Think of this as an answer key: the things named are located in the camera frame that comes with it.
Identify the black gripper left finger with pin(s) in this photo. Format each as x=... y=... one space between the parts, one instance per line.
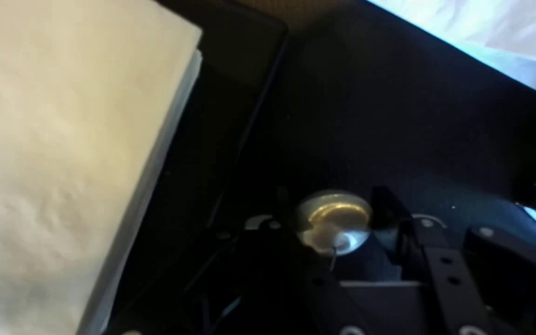
x=269 y=279

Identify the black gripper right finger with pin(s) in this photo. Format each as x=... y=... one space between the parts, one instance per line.
x=442 y=279

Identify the small metal paper weight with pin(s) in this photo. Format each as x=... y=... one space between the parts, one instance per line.
x=334 y=217

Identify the white napkin stack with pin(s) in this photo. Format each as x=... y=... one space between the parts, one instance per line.
x=51 y=154

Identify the black napkin tray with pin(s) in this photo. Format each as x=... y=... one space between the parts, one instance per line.
x=206 y=122

